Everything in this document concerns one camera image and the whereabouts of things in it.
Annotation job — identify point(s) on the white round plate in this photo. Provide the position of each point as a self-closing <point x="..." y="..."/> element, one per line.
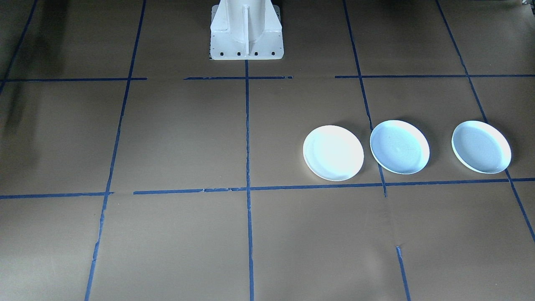
<point x="333" y="152"/>
<point x="399" y="146"/>
<point x="481" y="146"/>

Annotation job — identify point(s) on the white post with base plate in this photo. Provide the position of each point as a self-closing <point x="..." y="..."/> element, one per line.
<point x="246" y="42"/>

